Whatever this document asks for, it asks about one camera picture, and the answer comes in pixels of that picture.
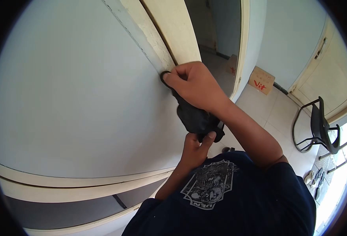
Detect person's left hand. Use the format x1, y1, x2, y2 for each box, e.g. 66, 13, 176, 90
181, 131, 217, 171

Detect white sandal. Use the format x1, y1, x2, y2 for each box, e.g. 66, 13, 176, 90
304, 170, 315, 187

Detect cream door with handle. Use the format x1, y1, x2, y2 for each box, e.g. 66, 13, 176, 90
288, 18, 347, 124

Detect person's left thumb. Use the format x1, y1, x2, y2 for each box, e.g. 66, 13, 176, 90
201, 131, 217, 149

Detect cream door frame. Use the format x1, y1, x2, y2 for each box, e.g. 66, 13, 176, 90
103, 0, 251, 102

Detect person's right fingers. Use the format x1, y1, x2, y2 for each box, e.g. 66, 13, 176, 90
171, 61, 206, 81

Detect cream window frame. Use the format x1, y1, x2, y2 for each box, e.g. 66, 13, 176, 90
0, 161, 177, 236

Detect person's right hand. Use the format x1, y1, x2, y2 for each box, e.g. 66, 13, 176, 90
162, 61, 231, 114

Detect black cloth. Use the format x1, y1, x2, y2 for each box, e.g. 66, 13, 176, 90
161, 71, 225, 143

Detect cardboard box with red print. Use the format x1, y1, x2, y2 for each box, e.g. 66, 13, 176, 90
225, 54, 238, 77
248, 66, 276, 96

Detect black chair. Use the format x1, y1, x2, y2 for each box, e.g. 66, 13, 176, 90
292, 96, 347, 174

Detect person's body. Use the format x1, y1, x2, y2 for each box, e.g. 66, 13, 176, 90
122, 151, 317, 236

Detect person's left fingers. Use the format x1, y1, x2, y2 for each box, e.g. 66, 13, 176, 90
184, 133, 202, 146

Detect person's right thumb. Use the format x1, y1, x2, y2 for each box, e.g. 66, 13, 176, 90
162, 72, 189, 92

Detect black flip-flops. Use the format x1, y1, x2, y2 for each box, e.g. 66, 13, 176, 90
314, 167, 325, 200

